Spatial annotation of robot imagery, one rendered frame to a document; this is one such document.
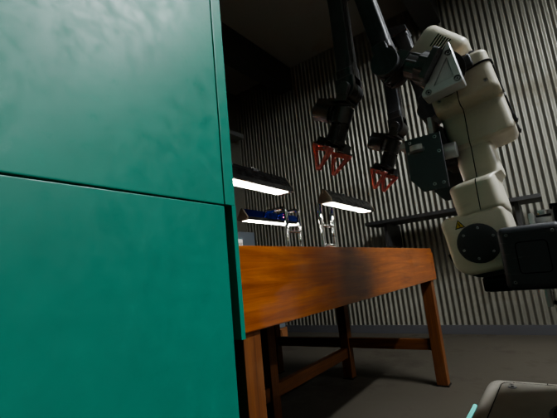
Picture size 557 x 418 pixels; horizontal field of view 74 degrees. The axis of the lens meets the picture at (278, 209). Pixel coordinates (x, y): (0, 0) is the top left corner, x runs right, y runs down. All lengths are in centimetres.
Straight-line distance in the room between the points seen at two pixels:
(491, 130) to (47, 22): 102
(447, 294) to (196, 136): 346
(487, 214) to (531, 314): 282
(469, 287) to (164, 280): 349
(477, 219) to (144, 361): 86
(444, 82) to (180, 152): 68
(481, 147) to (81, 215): 100
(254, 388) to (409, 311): 331
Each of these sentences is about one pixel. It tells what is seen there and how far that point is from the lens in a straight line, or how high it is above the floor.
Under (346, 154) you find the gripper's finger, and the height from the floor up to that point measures 104.
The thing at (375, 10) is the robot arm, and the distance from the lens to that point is 124.
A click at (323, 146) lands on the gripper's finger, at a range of 110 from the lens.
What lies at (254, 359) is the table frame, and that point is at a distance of 85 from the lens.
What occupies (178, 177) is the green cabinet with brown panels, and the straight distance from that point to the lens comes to 67.
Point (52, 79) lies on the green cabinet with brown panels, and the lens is 60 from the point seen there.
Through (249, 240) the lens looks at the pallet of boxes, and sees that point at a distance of 381.
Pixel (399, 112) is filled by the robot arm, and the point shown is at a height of 127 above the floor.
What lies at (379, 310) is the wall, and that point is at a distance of 419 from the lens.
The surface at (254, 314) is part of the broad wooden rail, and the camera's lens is 84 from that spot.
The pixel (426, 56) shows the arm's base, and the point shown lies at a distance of 109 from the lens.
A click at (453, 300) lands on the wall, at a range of 395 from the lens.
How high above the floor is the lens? 69
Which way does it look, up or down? 10 degrees up
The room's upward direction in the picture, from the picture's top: 6 degrees counter-clockwise
